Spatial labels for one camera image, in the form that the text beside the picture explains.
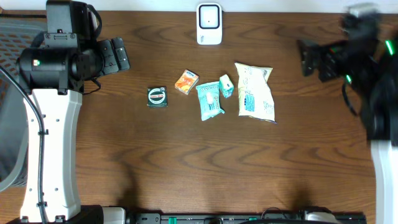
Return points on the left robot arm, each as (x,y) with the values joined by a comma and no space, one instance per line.
(53,75)

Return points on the white barcode scanner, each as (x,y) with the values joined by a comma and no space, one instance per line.
(209,23)

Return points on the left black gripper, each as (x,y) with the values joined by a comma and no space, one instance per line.
(113,63)

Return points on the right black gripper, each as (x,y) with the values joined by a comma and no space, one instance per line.
(323,51)

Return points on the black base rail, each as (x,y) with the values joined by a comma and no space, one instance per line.
(236,218)

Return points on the teal Kleenex tissue pack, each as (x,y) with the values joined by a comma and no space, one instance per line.
(226,86)

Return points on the green Zam-Buk box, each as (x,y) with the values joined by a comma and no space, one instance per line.
(157,97)

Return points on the orange Kleenex tissue pack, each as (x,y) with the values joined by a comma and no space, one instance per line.
(186,81)

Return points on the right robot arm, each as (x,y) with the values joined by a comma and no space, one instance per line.
(369,66)

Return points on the cream yellow snack bag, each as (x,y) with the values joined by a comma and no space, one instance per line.
(254,94)

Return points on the mint green wet wipes pack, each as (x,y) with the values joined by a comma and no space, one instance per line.
(209,98)

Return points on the grey plastic shopping basket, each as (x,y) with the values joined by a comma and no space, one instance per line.
(16,35)

